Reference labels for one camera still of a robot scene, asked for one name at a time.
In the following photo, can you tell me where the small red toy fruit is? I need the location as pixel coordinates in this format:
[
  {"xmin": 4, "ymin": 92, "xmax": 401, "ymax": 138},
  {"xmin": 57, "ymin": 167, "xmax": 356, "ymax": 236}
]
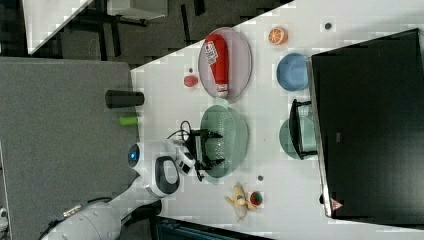
[{"xmin": 250, "ymin": 191, "xmax": 263, "ymax": 206}]

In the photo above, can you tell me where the toy orange half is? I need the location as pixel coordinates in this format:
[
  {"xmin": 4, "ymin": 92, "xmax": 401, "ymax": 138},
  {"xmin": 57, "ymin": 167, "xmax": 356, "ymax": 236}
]
[{"xmin": 268, "ymin": 27, "xmax": 288, "ymax": 45}]

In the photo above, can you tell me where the peeled toy banana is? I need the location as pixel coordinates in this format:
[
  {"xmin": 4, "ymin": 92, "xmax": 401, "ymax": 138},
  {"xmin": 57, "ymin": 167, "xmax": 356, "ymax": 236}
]
[{"xmin": 224, "ymin": 183, "xmax": 257, "ymax": 221}]

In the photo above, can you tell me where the green plastic strainer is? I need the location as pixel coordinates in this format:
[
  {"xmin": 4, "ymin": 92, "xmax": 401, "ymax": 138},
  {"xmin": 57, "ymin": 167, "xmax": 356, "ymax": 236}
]
[{"xmin": 200, "ymin": 98, "xmax": 249, "ymax": 184}]

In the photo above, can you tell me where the blue bowl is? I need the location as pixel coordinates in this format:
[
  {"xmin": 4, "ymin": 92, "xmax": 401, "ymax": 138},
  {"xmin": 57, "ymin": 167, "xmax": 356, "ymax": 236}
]
[{"xmin": 276, "ymin": 53, "xmax": 309, "ymax": 92}]

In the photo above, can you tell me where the red ketchup bottle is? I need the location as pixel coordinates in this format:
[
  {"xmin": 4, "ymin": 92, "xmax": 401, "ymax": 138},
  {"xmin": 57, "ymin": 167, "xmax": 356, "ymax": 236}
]
[{"xmin": 204, "ymin": 34, "xmax": 229, "ymax": 98}]

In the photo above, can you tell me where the black cylinder post upper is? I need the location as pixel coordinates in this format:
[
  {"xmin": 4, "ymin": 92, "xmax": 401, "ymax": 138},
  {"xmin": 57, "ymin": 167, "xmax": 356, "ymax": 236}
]
[{"xmin": 105, "ymin": 90, "xmax": 145, "ymax": 109}]

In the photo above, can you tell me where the black toaster oven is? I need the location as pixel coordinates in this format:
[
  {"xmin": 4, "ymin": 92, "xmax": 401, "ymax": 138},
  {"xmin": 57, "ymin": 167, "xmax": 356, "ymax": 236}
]
[{"xmin": 310, "ymin": 29, "xmax": 424, "ymax": 229}]

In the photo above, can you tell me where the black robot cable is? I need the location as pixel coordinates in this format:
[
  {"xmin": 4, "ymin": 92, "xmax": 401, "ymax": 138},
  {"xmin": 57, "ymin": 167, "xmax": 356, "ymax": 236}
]
[{"xmin": 166, "ymin": 120, "xmax": 205, "ymax": 183}]

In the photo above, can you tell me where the green toy lime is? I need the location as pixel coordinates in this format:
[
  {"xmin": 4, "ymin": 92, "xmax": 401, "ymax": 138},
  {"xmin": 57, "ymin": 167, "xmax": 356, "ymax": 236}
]
[{"xmin": 119, "ymin": 117, "xmax": 138, "ymax": 126}]

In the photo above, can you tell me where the green plate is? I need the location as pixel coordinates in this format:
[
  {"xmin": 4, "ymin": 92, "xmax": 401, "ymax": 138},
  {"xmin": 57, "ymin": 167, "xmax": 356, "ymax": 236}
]
[{"xmin": 279, "ymin": 116, "xmax": 317, "ymax": 160}]

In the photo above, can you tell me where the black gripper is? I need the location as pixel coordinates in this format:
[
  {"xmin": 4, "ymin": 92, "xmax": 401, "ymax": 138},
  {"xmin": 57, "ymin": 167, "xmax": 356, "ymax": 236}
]
[{"xmin": 186, "ymin": 129, "xmax": 224, "ymax": 170}]

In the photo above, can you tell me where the black oven door handle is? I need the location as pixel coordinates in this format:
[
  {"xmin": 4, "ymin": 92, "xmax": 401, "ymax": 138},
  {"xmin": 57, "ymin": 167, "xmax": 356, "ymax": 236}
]
[{"xmin": 289, "ymin": 99, "xmax": 318, "ymax": 160}]

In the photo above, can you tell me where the toy strawberry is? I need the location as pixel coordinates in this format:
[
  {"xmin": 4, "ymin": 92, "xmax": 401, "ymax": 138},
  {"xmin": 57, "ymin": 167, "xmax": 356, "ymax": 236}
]
[{"xmin": 184, "ymin": 75, "xmax": 198, "ymax": 88}]

